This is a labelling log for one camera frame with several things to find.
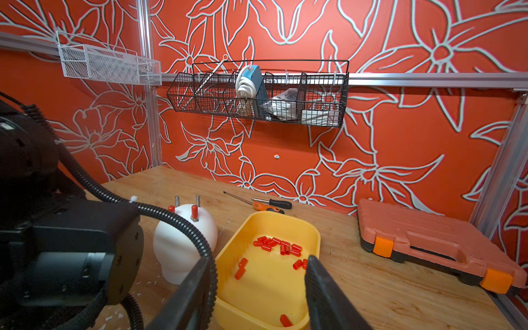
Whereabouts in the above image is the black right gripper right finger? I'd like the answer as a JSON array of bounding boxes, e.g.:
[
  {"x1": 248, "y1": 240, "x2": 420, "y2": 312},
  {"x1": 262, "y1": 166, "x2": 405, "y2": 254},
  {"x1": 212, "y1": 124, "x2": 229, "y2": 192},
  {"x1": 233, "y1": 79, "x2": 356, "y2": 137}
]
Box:
[{"x1": 305, "y1": 255, "x2": 372, "y2": 330}]

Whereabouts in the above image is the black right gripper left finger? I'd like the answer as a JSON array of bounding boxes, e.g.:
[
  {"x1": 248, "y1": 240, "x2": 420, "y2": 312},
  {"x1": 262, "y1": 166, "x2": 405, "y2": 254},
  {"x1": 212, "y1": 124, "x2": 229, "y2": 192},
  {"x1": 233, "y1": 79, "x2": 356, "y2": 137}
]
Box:
[{"x1": 147, "y1": 257, "x2": 211, "y2": 330}]

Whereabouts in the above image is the red screw protection sleeve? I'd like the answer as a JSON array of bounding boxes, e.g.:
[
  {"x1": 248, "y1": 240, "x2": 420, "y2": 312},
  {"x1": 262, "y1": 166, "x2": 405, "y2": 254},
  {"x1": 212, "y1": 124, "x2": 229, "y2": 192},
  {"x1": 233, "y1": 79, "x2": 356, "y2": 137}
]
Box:
[{"x1": 191, "y1": 205, "x2": 199, "y2": 222}]

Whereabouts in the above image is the white dome screw fixture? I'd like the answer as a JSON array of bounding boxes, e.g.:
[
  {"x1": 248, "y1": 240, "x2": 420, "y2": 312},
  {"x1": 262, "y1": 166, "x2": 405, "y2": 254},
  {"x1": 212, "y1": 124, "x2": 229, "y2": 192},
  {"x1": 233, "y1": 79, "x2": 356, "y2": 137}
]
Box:
[{"x1": 153, "y1": 204, "x2": 218, "y2": 285}]

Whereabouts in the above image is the yellow plastic tray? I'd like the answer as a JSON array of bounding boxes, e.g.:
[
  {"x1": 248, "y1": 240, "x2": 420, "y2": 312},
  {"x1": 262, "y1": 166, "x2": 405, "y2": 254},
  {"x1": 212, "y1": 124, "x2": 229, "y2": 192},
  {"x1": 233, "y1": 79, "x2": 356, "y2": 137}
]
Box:
[{"x1": 214, "y1": 211, "x2": 321, "y2": 329}]

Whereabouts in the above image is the small black screwdriver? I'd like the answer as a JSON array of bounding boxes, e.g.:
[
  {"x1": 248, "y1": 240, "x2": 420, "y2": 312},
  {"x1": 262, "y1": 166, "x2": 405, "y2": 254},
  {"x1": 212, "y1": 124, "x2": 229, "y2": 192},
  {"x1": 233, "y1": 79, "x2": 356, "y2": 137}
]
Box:
[{"x1": 252, "y1": 198, "x2": 292, "y2": 210}]

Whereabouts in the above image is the orange plastic tool case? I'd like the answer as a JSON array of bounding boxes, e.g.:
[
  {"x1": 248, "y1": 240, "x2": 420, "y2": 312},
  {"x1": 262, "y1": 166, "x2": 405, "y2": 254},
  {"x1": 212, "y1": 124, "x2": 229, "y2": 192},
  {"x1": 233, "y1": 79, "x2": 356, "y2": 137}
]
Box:
[{"x1": 357, "y1": 199, "x2": 527, "y2": 295}]

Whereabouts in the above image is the white button box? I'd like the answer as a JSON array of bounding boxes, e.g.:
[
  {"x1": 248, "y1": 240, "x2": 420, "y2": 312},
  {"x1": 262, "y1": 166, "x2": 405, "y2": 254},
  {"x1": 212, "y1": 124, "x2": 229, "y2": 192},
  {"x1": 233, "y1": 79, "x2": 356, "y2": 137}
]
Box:
[{"x1": 301, "y1": 110, "x2": 339, "y2": 127}]

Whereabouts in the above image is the blue grey power strip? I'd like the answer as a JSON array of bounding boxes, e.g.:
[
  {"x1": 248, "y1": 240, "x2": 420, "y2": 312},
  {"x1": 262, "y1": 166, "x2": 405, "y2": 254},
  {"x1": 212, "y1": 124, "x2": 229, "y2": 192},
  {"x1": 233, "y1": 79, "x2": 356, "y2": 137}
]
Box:
[{"x1": 236, "y1": 65, "x2": 271, "y2": 120}]

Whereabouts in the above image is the orange handled long screwdriver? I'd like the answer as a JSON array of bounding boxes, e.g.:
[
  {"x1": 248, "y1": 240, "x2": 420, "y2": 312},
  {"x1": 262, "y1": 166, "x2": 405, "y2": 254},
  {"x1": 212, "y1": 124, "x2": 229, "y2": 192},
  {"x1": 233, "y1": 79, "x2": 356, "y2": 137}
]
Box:
[{"x1": 224, "y1": 191, "x2": 285, "y2": 214}]

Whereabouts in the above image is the black wire wall basket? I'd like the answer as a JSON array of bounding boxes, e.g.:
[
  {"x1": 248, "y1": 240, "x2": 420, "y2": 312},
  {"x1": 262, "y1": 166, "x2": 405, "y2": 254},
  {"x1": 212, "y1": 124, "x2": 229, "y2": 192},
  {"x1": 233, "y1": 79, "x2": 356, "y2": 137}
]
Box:
[{"x1": 166, "y1": 58, "x2": 349, "y2": 128}]

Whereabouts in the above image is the clear plastic wall bin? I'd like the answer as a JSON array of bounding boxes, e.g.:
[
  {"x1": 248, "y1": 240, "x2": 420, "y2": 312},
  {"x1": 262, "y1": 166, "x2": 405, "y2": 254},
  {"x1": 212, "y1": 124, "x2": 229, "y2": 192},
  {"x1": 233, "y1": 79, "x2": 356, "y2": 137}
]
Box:
[{"x1": 56, "y1": 31, "x2": 162, "y2": 86}]

